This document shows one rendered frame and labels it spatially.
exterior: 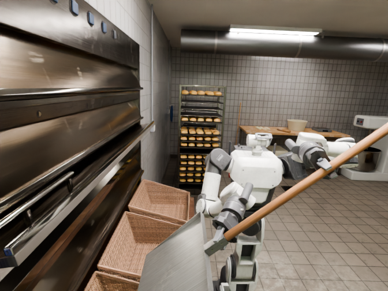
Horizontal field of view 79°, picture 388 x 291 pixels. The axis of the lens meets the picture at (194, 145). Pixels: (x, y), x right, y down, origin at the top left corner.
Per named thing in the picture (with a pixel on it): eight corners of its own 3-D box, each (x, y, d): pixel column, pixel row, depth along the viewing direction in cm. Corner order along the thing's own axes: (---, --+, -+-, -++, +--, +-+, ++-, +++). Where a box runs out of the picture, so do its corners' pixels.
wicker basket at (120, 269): (97, 310, 126) (94, 266, 120) (125, 242, 181) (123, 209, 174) (188, 311, 128) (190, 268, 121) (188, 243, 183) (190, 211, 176)
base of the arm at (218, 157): (200, 168, 140) (206, 152, 144) (220, 176, 141) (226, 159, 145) (206, 164, 126) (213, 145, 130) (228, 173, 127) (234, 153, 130)
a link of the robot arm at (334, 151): (331, 159, 99) (368, 161, 104) (328, 135, 102) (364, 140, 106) (313, 164, 109) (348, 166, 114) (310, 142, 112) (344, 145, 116)
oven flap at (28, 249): (18, 267, 47) (-79, 279, 48) (155, 125, 221) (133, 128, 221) (14, 256, 46) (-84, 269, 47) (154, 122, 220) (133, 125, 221)
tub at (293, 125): (290, 131, 521) (291, 121, 516) (283, 127, 563) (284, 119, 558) (309, 131, 522) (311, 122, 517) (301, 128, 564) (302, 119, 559)
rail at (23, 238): (14, 256, 46) (4, 257, 47) (154, 122, 220) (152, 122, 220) (11, 247, 46) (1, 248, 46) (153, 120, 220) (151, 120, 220)
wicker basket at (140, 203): (127, 237, 187) (126, 205, 181) (142, 203, 242) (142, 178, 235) (188, 239, 188) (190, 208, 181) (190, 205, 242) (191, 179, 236)
